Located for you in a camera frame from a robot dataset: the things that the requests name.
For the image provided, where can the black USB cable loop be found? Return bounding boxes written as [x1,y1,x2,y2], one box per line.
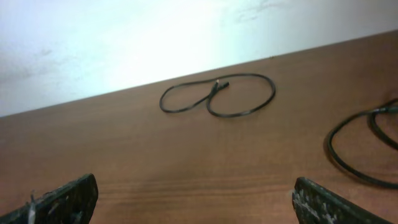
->
[159,73,277,118]

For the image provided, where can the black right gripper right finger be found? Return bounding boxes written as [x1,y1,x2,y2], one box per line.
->
[292,177,390,224]

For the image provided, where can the black USB cable loops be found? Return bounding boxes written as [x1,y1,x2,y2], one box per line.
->
[326,98,398,190]

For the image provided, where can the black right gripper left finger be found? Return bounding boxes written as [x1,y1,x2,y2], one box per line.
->
[1,174,99,224]

